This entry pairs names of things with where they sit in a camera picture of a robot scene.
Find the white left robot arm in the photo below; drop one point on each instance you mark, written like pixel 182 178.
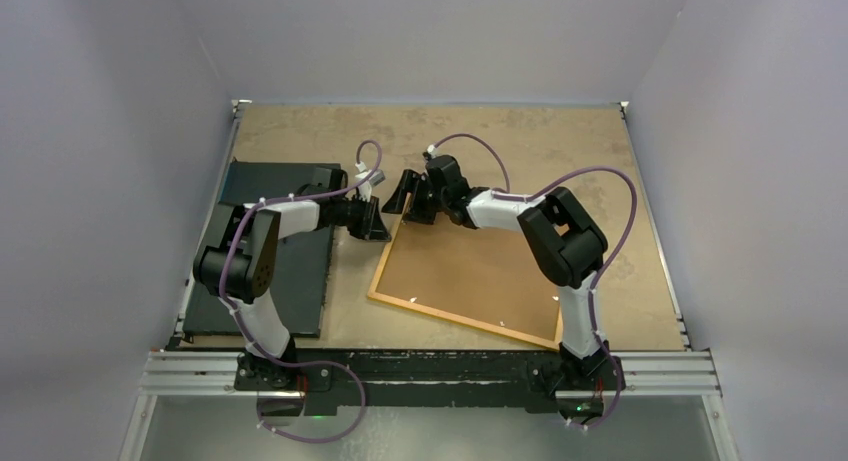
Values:
pixel 237 256

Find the black flat box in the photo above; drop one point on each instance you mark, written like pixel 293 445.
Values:
pixel 299 283

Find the yellow wooden picture frame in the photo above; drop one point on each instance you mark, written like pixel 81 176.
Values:
pixel 457 319

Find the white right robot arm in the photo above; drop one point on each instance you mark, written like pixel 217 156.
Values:
pixel 567 244

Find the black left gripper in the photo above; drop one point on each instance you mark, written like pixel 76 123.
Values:
pixel 371 226

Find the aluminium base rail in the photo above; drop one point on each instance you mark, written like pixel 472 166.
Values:
pixel 530 380

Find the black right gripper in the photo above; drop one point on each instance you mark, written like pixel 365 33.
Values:
pixel 410 182

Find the brown backing board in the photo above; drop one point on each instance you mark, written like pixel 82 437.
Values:
pixel 477 272

